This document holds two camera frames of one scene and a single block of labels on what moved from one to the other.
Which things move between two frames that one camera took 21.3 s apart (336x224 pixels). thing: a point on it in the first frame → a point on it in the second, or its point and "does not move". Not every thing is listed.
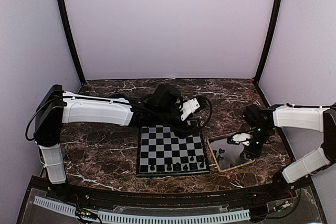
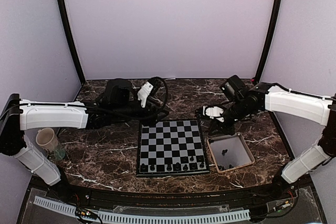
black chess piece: (169, 168) does not move
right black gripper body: (261, 136) → (240, 112)
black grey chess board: (160, 152) does not move
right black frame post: (274, 20) does not move
